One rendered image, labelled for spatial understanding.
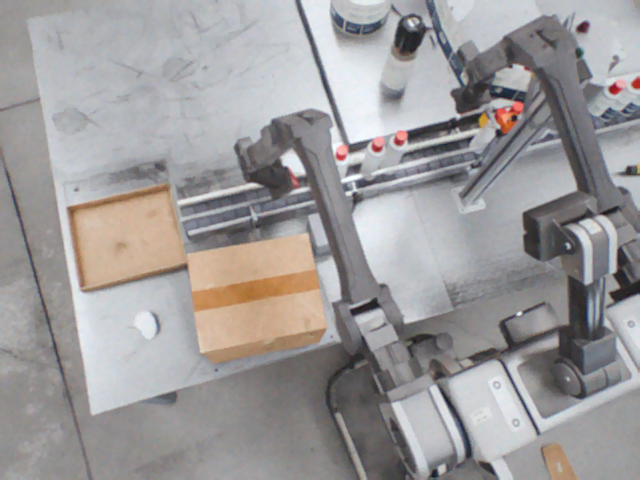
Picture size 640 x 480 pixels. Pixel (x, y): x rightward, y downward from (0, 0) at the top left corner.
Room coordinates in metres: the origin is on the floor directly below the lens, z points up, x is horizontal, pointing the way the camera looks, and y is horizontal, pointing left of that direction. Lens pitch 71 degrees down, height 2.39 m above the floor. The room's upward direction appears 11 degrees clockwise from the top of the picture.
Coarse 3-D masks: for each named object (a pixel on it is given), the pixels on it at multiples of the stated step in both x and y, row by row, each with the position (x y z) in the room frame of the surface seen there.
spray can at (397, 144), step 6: (396, 132) 0.78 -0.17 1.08; (402, 132) 0.78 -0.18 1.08; (390, 138) 0.78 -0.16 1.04; (396, 138) 0.76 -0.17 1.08; (402, 138) 0.76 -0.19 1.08; (390, 144) 0.76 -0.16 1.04; (396, 144) 0.76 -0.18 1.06; (402, 144) 0.76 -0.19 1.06; (390, 150) 0.75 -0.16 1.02; (396, 150) 0.75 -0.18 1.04; (402, 150) 0.75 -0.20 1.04; (384, 156) 0.77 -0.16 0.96; (390, 156) 0.75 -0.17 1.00; (396, 156) 0.75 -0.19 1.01; (384, 162) 0.76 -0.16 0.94; (390, 162) 0.75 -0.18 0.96; (396, 162) 0.75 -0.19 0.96
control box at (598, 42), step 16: (576, 16) 0.90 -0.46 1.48; (592, 16) 0.90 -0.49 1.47; (576, 32) 0.85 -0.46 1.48; (592, 32) 0.86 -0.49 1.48; (608, 32) 0.87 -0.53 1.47; (592, 48) 0.82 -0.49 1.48; (608, 48) 0.83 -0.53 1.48; (592, 64) 0.78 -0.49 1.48; (608, 64) 0.79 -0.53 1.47; (592, 80) 0.74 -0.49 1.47; (528, 96) 0.80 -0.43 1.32; (592, 96) 0.73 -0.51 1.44
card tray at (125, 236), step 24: (144, 192) 0.56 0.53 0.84; (168, 192) 0.58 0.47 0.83; (72, 216) 0.45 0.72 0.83; (96, 216) 0.46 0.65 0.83; (120, 216) 0.47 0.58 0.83; (144, 216) 0.49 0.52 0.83; (168, 216) 0.50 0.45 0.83; (72, 240) 0.37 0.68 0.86; (96, 240) 0.39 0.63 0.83; (120, 240) 0.40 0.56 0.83; (144, 240) 0.41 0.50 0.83; (168, 240) 0.43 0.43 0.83; (96, 264) 0.32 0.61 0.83; (120, 264) 0.33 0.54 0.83; (144, 264) 0.34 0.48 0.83; (168, 264) 0.36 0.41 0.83; (96, 288) 0.25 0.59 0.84
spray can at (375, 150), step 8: (368, 144) 0.75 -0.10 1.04; (376, 144) 0.73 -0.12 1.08; (368, 152) 0.73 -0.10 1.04; (376, 152) 0.73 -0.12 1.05; (384, 152) 0.73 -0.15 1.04; (368, 160) 0.72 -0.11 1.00; (376, 160) 0.72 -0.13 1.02; (360, 168) 0.74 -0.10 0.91; (368, 168) 0.72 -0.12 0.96; (376, 168) 0.72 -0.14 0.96
